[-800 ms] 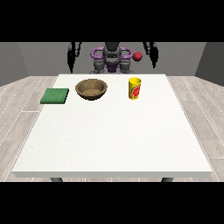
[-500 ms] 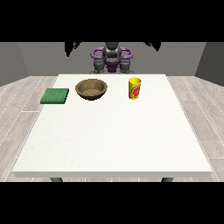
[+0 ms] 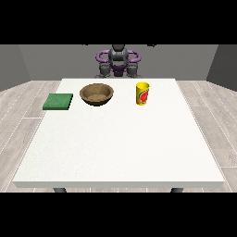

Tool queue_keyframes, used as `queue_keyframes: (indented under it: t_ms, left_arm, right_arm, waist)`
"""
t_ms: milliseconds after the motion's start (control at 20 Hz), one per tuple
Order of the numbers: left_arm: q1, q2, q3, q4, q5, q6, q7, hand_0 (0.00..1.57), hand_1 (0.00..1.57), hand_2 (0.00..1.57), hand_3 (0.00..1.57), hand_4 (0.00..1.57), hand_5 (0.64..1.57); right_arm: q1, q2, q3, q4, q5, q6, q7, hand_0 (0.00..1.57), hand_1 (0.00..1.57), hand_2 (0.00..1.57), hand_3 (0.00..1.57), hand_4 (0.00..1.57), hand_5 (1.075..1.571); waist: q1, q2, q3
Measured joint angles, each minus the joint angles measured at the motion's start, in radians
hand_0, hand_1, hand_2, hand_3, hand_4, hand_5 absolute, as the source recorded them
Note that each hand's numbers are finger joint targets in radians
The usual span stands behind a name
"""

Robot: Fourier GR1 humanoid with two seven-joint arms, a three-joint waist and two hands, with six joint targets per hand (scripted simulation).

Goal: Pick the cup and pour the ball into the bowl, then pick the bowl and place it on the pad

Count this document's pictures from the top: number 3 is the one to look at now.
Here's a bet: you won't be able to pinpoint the brown wooden bowl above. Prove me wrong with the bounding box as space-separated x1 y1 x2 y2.
79 82 115 106

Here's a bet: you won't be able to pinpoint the yellow cup with melon print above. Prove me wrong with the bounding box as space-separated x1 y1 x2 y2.
135 81 151 106

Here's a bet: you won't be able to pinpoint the green square pad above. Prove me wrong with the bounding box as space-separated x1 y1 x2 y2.
42 93 74 111

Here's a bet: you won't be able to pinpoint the grey robot trunk purple rings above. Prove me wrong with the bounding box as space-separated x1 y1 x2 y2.
94 44 143 80

